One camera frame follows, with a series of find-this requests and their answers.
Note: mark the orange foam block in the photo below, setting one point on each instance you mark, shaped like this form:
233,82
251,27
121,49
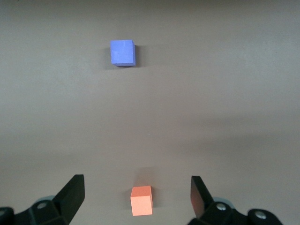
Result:
141,201

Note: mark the purple foam block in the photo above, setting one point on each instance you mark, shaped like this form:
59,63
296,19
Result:
122,52

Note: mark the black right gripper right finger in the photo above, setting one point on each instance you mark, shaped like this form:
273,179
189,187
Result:
204,199

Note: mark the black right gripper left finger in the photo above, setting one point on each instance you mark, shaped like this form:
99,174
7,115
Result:
68,199

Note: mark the brown table cover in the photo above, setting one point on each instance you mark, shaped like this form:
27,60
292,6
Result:
211,93

